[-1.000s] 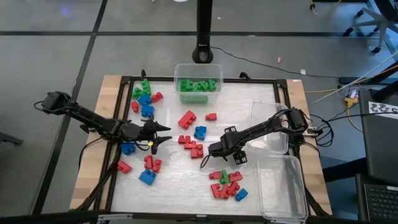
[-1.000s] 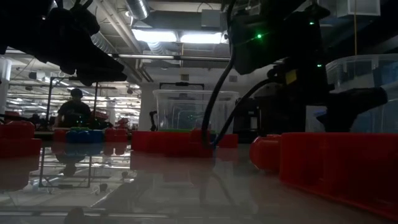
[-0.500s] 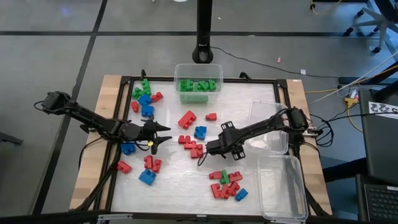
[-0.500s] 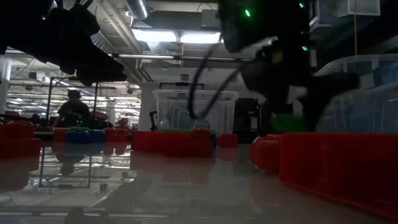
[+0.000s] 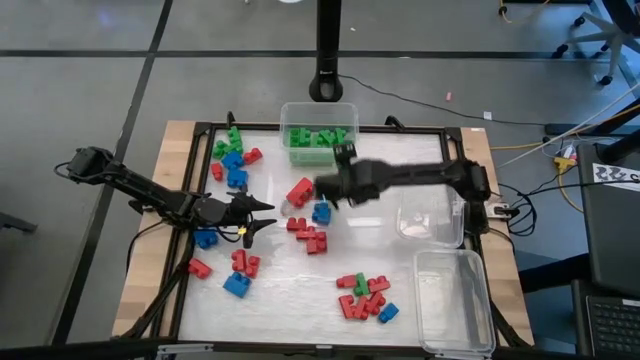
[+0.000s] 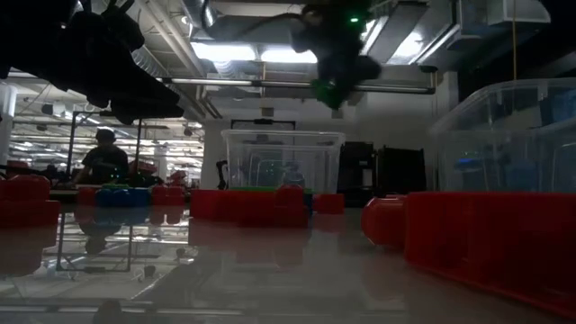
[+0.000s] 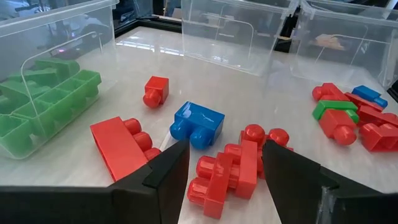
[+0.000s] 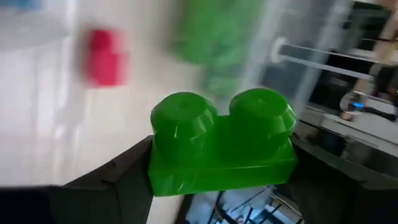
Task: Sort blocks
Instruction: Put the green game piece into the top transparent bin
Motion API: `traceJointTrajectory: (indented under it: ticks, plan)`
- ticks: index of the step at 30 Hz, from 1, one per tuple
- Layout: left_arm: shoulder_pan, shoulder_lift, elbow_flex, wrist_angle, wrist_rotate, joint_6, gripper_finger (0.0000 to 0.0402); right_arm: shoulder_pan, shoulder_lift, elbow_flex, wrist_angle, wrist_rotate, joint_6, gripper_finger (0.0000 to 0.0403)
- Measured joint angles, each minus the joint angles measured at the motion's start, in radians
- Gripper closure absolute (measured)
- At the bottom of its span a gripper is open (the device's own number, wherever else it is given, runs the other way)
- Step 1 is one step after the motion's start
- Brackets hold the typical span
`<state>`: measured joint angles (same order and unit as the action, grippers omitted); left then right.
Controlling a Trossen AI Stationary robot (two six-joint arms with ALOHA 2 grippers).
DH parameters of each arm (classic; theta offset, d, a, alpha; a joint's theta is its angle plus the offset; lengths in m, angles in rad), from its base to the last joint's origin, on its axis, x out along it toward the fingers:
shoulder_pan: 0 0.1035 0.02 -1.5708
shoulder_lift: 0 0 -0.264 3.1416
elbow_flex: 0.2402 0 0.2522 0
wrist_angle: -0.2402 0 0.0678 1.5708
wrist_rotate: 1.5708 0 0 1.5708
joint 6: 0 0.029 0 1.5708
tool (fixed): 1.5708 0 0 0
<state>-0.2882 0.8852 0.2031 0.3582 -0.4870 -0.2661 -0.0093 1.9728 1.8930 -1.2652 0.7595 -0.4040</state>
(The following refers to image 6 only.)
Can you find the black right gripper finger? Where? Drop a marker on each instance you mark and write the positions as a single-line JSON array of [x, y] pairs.
[[346, 87]]

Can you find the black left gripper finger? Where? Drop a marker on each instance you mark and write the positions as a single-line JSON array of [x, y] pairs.
[[135, 85], [148, 112]]

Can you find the blue toy block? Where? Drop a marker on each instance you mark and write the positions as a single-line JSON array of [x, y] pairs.
[[123, 198], [308, 203]]

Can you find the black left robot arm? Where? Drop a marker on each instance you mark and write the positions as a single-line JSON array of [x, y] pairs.
[[31, 31]]

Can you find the person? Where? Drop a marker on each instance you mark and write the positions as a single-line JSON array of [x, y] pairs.
[[105, 162]]

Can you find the black cabinet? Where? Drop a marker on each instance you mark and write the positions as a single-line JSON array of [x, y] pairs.
[[402, 171], [351, 157]]

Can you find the long ceiling pipe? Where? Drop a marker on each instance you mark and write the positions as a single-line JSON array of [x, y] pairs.
[[270, 83]]

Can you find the clear plastic bin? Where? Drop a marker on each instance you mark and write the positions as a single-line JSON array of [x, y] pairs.
[[283, 153], [508, 148]]

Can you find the white table mat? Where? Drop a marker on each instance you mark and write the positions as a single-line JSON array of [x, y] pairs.
[[288, 270]]

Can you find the black background rig frame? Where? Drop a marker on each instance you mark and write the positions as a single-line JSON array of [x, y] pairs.
[[139, 148]]

